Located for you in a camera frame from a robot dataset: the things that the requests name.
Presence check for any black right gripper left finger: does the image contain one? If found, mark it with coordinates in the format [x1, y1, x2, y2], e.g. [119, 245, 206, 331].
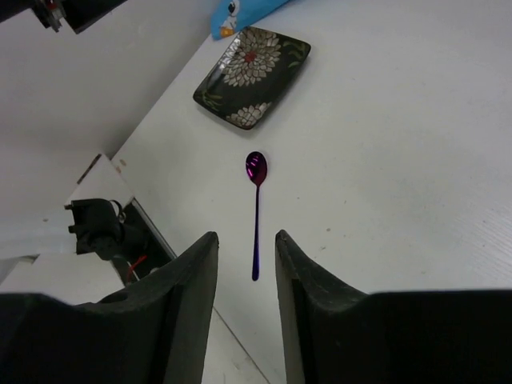
[75, 232, 219, 383]

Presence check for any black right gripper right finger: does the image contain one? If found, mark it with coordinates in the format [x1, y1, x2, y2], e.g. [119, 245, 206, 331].
[275, 230, 366, 383]

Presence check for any purple metallic spoon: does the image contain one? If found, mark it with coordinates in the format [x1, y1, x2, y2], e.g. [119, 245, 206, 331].
[246, 151, 268, 282]

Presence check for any black floral square plate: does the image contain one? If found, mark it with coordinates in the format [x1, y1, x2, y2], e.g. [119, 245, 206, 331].
[193, 26, 311, 130]

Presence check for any blue cartoon print cloth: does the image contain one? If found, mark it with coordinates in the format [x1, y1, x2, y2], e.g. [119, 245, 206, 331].
[210, 0, 288, 40]

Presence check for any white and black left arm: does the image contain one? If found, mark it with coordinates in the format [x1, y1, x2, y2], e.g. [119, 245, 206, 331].
[64, 198, 147, 263]

